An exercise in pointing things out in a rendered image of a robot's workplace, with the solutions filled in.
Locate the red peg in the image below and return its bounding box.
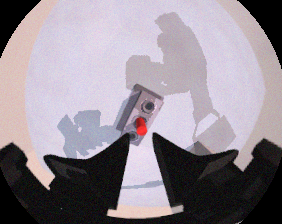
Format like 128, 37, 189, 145
137, 117, 148, 136

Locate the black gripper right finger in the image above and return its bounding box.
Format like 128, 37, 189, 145
152, 132, 239, 208

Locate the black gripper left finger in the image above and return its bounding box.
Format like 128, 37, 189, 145
44, 132, 130, 210

